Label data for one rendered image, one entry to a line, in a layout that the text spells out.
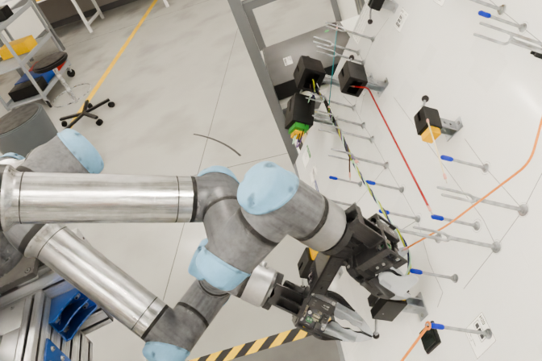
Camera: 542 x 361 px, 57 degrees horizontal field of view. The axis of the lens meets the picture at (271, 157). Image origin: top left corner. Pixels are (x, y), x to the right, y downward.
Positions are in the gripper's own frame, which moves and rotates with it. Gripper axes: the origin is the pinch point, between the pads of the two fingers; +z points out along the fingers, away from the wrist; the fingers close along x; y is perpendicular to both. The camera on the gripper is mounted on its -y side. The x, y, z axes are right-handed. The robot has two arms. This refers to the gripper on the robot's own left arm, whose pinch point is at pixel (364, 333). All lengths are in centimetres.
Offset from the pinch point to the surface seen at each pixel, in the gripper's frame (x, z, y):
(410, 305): 8.3, 3.0, 8.6
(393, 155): 36.5, -6.0, -10.5
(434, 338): 5.2, 7.1, 12.7
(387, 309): 6.0, -0.9, 10.2
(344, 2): 188, -33, -248
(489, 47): 54, -4, 16
